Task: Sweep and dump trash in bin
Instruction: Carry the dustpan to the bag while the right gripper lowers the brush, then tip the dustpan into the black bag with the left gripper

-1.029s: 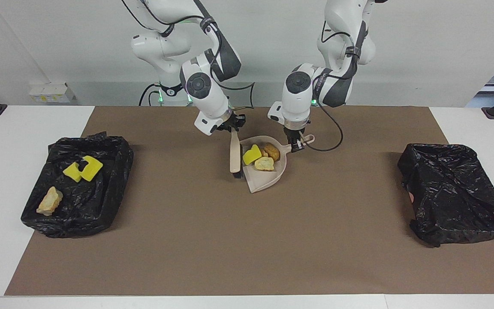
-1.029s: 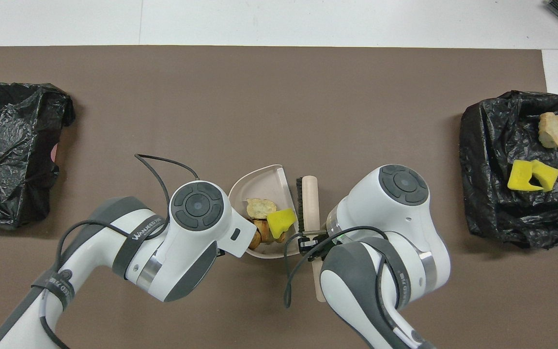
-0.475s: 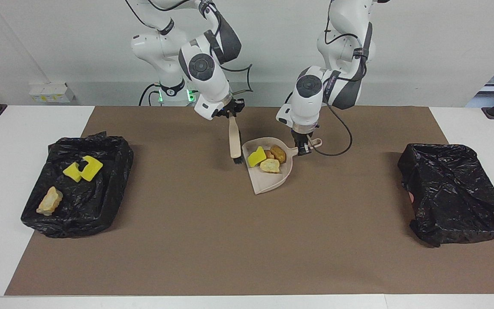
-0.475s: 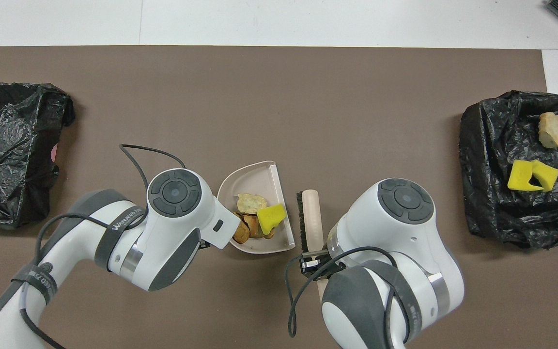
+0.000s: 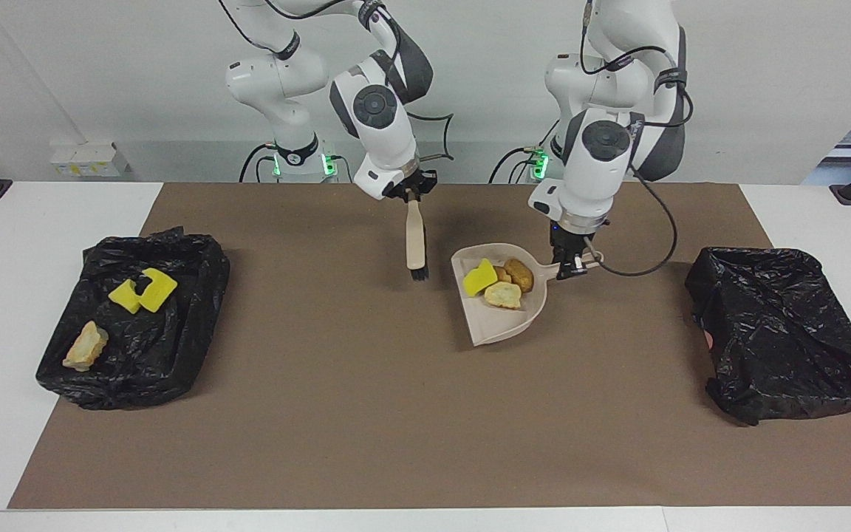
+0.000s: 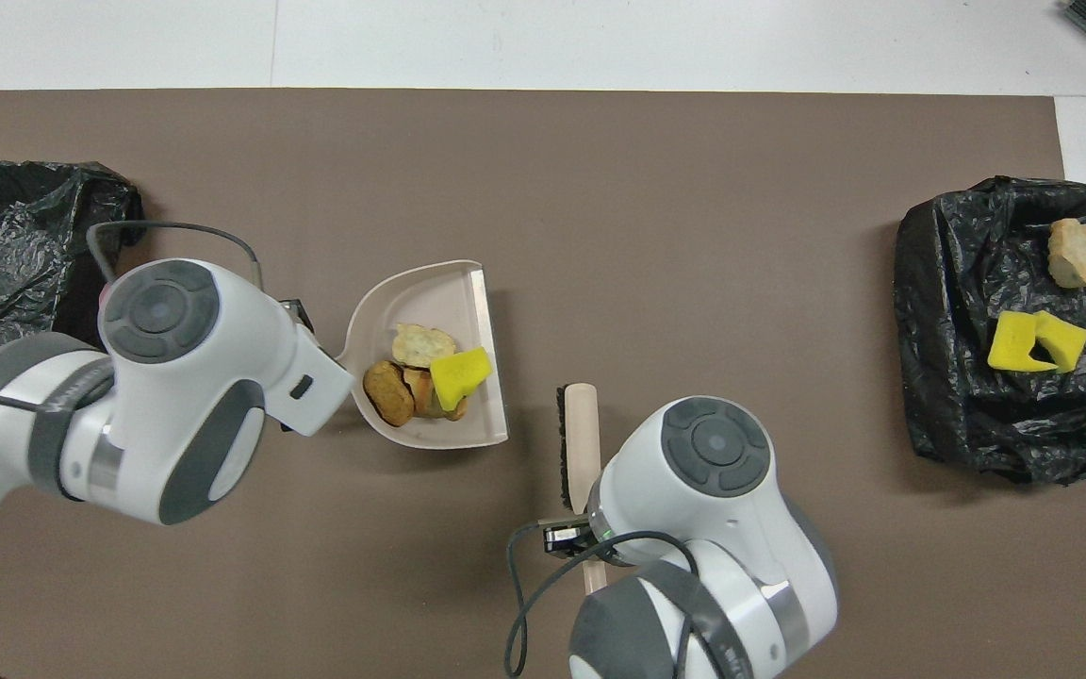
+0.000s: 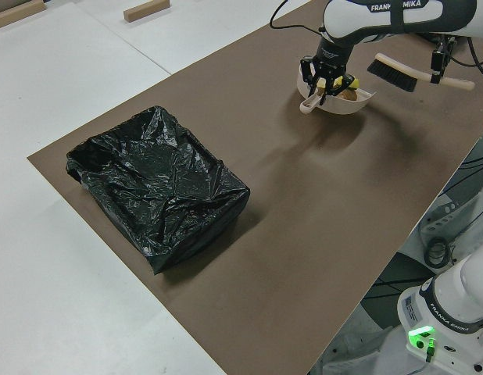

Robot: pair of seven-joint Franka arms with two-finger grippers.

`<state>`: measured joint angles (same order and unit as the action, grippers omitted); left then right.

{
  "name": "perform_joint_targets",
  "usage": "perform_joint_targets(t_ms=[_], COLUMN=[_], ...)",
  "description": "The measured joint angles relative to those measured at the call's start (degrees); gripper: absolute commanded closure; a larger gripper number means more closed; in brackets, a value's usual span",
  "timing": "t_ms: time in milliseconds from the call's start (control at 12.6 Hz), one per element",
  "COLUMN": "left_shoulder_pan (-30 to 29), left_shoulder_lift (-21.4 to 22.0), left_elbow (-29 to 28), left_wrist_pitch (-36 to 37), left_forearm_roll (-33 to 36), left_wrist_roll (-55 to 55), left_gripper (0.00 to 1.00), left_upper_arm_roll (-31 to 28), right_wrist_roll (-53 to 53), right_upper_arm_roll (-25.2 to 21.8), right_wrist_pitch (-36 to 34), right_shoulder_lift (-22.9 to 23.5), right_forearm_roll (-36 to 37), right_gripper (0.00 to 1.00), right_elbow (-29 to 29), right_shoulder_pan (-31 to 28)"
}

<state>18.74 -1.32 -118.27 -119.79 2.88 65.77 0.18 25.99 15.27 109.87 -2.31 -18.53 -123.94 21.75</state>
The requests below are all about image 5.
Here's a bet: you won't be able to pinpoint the brown bread bun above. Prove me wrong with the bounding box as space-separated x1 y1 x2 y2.
503 257 535 293

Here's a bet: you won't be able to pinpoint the brown table mat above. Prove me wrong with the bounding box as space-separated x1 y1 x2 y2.
8 183 851 511

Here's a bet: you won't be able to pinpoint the black bag lined bin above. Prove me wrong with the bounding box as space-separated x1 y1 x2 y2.
685 247 851 426
35 228 231 411

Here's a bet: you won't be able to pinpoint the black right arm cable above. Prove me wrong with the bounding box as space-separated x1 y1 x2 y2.
217 0 457 162

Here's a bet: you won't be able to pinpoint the beige hand brush black bristles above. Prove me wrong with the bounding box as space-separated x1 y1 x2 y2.
406 194 430 282

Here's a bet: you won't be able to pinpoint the white power strip box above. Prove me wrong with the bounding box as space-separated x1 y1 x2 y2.
49 142 129 178

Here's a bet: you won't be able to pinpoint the notched yellow sponge piece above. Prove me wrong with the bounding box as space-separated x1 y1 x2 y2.
137 267 179 313

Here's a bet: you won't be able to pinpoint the striped croissant bread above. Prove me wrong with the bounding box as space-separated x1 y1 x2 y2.
62 320 109 372

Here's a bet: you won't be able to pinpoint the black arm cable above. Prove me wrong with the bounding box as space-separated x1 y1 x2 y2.
581 0 691 278
217 0 457 162

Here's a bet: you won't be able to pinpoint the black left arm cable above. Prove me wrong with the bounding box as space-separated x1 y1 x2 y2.
581 0 691 278

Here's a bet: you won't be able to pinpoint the black base cable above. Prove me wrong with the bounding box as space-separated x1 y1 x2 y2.
239 143 354 184
488 146 548 184

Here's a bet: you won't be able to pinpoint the pale bread chunk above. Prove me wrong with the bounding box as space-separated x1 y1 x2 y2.
483 282 523 310

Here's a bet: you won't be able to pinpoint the beige plastic dustpan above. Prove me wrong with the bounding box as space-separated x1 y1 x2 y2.
450 243 605 347

